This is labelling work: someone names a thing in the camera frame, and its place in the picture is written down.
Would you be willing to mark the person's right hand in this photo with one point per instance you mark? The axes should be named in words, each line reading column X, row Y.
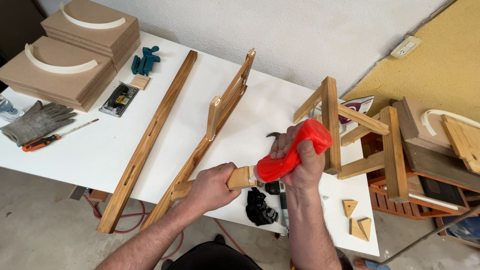
column 307, row 170

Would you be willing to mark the person's left hand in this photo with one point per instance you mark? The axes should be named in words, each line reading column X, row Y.
column 208, row 189

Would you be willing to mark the red glue bottle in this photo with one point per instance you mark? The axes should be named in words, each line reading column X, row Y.
column 273, row 168

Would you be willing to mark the short wooden rail piece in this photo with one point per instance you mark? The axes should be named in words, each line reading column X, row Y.
column 243, row 178

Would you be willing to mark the dark metal hammer head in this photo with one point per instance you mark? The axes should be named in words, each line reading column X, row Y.
column 273, row 135

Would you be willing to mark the triangular wooden block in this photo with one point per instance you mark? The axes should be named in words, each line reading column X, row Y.
column 348, row 207
column 355, row 230
column 366, row 226

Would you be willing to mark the black grey striped glove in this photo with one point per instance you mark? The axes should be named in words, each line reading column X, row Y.
column 260, row 208

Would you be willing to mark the person's black clothing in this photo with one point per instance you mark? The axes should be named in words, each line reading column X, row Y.
column 213, row 258

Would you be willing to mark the long slotted wooden plank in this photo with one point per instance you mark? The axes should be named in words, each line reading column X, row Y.
column 150, row 137

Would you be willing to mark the white purple clothes iron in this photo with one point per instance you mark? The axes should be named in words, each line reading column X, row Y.
column 356, row 107

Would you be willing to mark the long wooden leg with rails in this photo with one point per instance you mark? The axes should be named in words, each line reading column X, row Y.
column 225, row 105

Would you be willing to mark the orange wooden slatted crate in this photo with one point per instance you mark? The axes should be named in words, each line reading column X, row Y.
column 393, row 206

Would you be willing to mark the table trestle support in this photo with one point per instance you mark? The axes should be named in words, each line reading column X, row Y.
column 92, row 194

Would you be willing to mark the thick fibreboard block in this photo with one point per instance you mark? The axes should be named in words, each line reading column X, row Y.
column 416, row 127

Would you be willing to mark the black packaged sanding block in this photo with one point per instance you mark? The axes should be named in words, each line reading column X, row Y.
column 119, row 99

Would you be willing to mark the small square wooden block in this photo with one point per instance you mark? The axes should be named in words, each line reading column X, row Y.
column 140, row 81

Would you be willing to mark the white curved strip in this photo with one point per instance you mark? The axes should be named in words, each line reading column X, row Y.
column 56, row 69
column 425, row 120
column 90, row 24

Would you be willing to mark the teal plastic clamp jig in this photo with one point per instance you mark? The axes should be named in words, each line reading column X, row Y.
column 146, row 62

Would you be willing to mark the flat wooden panel piece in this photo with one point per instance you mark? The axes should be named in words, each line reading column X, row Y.
column 467, row 142

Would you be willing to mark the blue plastic container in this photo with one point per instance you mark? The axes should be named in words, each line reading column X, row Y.
column 463, row 228

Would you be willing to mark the grey work glove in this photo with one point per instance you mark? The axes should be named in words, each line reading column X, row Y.
column 37, row 122

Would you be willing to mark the larger brown fibreboard stack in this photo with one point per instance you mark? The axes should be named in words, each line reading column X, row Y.
column 56, row 84

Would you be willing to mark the smaller brown fibreboard stack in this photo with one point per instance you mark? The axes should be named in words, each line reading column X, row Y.
column 93, row 41

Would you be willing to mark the clear plastic water bottle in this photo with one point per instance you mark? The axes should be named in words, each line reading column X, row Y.
column 7, row 108

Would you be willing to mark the wooden stool frame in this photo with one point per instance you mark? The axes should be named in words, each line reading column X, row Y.
column 332, row 123

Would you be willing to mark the white wall socket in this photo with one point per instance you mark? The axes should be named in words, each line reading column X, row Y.
column 405, row 47

